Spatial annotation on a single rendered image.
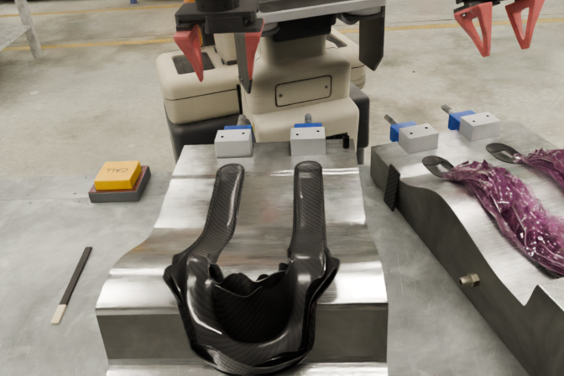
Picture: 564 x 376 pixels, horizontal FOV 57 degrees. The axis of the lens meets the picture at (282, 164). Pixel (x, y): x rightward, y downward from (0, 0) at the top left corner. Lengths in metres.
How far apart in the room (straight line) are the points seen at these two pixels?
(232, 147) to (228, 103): 0.58
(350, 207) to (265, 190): 0.12
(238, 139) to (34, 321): 0.35
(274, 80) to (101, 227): 0.44
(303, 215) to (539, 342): 0.29
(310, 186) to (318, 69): 0.42
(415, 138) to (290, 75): 0.34
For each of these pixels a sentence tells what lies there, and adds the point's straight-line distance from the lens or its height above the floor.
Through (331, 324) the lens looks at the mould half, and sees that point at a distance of 0.48.
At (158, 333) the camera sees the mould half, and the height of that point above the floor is 0.90.
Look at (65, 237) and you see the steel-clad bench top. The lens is 0.84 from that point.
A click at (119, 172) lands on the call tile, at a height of 0.84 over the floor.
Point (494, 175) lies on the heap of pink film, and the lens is 0.66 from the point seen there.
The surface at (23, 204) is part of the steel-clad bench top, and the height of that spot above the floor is 0.80.
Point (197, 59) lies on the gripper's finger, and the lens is 0.74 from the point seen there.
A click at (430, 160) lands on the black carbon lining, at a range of 0.82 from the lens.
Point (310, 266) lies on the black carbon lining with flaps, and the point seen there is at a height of 0.91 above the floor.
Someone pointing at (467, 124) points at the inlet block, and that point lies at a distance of 0.88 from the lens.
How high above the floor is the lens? 1.27
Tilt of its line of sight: 31 degrees down
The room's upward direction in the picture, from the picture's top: 4 degrees counter-clockwise
